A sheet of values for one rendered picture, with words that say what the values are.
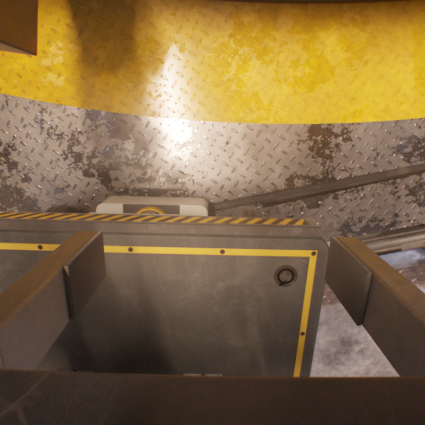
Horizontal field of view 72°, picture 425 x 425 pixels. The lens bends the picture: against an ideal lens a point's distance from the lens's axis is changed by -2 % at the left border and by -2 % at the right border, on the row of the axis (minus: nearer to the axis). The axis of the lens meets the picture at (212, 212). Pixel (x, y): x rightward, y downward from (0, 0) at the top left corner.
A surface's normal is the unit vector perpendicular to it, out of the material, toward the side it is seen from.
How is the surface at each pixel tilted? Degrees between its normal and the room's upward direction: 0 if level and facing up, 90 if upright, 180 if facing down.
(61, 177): 0
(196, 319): 0
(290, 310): 0
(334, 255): 90
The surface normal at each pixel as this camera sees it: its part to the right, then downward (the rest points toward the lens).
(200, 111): 0.00, 0.29
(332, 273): -1.00, -0.02
